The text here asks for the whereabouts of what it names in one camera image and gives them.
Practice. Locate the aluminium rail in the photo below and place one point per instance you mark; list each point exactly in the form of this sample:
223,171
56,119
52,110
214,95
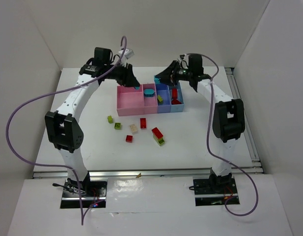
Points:
256,162
143,173

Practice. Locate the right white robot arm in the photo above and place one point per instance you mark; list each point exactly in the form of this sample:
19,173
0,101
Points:
226,117

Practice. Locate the small pink bin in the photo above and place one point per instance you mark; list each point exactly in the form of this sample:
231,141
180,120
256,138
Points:
150,102

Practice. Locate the green lego with stud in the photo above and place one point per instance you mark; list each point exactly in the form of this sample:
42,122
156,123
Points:
118,126

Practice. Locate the red lego base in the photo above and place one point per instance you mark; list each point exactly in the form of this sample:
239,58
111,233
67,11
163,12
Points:
174,93

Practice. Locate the red curved lego brick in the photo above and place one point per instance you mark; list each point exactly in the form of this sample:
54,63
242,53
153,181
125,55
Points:
157,133

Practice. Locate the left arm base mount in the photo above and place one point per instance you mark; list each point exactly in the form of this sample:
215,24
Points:
94,196

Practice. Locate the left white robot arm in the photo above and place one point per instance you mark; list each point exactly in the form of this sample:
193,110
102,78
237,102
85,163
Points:
62,125

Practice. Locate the large pink bin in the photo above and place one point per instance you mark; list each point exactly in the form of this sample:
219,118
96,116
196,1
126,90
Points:
130,101

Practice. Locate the beige lego brick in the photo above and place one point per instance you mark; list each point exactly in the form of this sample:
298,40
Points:
133,128

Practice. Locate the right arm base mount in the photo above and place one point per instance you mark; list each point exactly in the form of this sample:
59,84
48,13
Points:
204,195

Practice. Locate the aluminium rail right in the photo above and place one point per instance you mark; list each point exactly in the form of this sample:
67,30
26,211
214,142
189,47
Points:
256,162

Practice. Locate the teal curved lego brick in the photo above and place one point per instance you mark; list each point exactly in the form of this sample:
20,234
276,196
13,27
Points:
149,92

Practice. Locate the lime green lego brick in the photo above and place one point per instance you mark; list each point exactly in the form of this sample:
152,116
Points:
110,119

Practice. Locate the light blue bin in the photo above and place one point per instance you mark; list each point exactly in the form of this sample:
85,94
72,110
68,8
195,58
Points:
174,106

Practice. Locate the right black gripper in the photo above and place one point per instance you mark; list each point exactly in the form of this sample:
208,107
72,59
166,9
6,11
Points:
171,74

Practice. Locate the aluminium rail front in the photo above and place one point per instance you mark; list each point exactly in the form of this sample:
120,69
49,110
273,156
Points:
143,173

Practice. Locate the small red lego brick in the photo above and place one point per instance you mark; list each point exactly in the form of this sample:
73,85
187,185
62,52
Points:
129,138

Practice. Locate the red curved lego top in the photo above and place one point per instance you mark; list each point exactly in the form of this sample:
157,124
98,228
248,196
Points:
177,101

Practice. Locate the lime green lego under red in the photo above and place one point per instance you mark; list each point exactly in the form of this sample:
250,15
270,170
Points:
160,141

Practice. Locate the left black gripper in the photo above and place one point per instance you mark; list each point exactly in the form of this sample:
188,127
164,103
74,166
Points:
126,75

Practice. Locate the periwinkle blue bin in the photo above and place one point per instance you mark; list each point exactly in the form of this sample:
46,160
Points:
163,91

